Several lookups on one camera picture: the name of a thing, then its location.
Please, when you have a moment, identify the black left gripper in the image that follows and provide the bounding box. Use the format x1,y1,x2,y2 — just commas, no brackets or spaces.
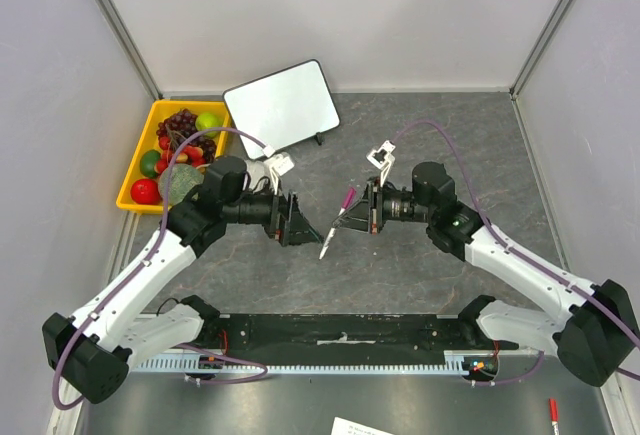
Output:
223,177,322,246

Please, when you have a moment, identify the white marker with magenta cap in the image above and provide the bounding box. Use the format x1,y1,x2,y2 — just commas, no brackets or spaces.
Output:
318,185,358,261

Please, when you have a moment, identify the small black framed whiteboard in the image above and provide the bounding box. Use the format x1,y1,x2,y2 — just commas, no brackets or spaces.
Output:
223,59,340,150

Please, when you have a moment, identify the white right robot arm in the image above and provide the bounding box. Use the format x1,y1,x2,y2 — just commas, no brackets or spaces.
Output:
332,162,639,387

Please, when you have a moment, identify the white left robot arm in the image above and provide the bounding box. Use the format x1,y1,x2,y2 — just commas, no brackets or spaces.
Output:
42,153,323,404

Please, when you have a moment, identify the grey whiteboard eraser sponge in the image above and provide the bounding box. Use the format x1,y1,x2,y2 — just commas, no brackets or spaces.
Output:
246,160,271,191

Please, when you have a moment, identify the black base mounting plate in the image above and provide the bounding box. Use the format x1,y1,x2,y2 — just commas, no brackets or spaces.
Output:
195,314,494,366

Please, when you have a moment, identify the green netted melon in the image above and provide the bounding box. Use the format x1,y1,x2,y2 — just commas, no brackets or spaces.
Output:
158,164,204,205

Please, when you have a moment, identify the red strawberries cluster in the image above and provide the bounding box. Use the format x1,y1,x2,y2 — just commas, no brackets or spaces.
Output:
154,136,206,175

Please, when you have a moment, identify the light green apple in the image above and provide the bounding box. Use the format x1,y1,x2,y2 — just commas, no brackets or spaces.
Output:
195,112,224,132

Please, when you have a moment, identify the purple grape bunch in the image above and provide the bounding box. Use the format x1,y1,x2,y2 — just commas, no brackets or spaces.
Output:
156,108,217,156

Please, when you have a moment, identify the red apple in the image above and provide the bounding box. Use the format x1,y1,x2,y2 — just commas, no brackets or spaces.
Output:
130,178,162,205

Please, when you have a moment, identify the dark green lime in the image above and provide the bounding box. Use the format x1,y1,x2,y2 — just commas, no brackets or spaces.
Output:
139,149,161,179

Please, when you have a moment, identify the yellow plastic fruit tray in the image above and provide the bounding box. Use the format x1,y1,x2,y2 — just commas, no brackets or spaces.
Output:
115,99,234,217

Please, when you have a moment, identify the white paper sheet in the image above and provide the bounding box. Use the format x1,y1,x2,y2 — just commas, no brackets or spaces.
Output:
330,417,392,435

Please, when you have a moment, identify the red capped marker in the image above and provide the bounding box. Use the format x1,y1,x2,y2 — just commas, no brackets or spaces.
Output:
549,398,560,435

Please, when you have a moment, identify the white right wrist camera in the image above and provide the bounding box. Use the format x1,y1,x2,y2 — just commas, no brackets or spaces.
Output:
366,140,396,187

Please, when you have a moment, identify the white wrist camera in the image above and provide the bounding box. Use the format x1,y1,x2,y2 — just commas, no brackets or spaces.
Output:
262,145,295,193
366,140,396,187

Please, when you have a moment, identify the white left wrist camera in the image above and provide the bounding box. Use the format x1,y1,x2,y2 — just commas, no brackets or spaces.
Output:
262,145,295,193

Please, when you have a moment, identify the white toothed cable duct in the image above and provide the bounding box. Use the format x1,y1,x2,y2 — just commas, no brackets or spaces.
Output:
130,349,474,375

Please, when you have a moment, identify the aluminium left corner post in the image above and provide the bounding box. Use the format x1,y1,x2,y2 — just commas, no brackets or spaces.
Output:
95,0,163,100

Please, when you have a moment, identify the aluminium corner post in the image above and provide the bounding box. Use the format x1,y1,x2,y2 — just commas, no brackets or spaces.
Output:
509,0,575,101
95,0,163,100

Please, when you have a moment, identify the aluminium right corner post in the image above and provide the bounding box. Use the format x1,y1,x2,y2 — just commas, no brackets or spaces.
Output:
509,0,575,101

